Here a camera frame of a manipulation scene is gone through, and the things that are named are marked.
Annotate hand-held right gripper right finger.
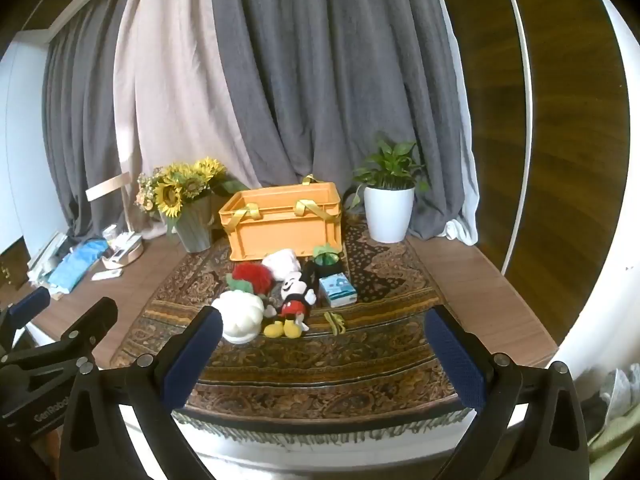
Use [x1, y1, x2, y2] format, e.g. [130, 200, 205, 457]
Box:
[424, 304, 592, 480]

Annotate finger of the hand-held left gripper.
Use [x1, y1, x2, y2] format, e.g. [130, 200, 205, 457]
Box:
[0, 296, 119, 392]
[0, 286, 52, 347]

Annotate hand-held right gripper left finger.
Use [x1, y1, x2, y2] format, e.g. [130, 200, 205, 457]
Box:
[60, 305, 224, 480]

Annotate white plush cushion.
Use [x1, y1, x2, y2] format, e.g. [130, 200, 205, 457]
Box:
[212, 290, 265, 346]

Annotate red and green plush toy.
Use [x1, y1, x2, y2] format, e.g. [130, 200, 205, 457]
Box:
[226, 262, 275, 295]

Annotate mouse plush toy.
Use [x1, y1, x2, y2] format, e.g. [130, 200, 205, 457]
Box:
[263, 270, 318, 339]

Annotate fluffy pink plush toy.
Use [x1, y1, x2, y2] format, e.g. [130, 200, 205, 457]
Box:
[262, 249, 302, 281]

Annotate orange plastic crate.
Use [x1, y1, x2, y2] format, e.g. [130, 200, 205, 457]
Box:
[218, 175, 345, 263]

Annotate small plant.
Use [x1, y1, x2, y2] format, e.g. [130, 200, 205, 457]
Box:
[312, 243, 345, 278]

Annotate white flat boxes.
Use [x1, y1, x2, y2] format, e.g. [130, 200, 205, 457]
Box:
[26, 232, 71, 283]

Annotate blue cloth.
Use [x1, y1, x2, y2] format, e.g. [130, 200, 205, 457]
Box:
[47, 240, 109, 292]

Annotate beige desk lamp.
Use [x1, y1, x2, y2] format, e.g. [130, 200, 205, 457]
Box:
[85, 172, 144, 269]

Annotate grey ribbed vase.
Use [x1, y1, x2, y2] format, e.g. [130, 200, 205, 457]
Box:
[172, 195, 213, 253]

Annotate patterned brown rug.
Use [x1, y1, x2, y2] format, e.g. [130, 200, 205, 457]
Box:
[110, 215, 481, 441]

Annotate light blue tissue pack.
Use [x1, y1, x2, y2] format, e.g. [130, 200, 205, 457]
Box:
[318, 274, 357, 308]

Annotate sunflower bouquet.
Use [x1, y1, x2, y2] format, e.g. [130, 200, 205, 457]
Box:
[136, 157, 251, 233]

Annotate white plant pot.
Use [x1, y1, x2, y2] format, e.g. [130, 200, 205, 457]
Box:
[363, 185, 416, 243]

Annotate pale green cloth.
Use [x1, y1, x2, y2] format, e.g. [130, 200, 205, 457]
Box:
[584, 364, 640, 480]

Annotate grey curtain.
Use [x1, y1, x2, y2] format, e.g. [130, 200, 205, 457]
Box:
[210, 0, 473, 241]
[42, 25, 132, 238]

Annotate white sheer curtain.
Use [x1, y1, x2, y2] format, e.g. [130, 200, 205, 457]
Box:
[437, 0, 481, 247]

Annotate green leafy houseplant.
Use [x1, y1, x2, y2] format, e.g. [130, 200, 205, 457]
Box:
[342, 132, 431, 211]

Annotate beige curtain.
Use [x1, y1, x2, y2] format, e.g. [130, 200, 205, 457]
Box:
[112, 0, 261, 238]

